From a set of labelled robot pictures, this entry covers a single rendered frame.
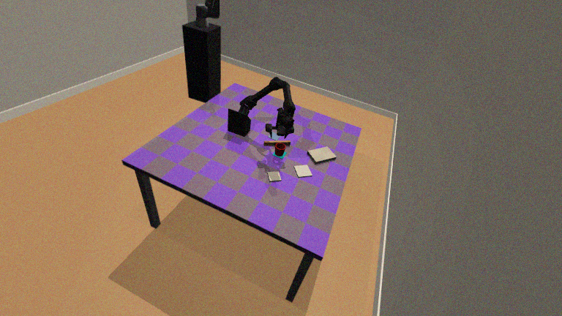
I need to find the tan wooden flat bar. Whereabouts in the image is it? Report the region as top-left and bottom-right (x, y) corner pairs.
(264, 140), (291, 146)

